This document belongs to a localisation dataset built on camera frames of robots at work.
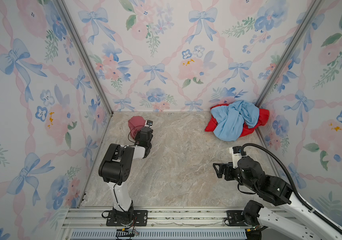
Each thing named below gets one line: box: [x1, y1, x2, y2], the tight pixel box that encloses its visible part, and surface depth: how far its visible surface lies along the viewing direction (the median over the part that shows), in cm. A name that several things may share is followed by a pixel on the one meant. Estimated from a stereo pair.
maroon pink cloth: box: [128, 115, 147, 140], surface depth 95 cm
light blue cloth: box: [210, 100, 260, 142], surface depth 107 cm
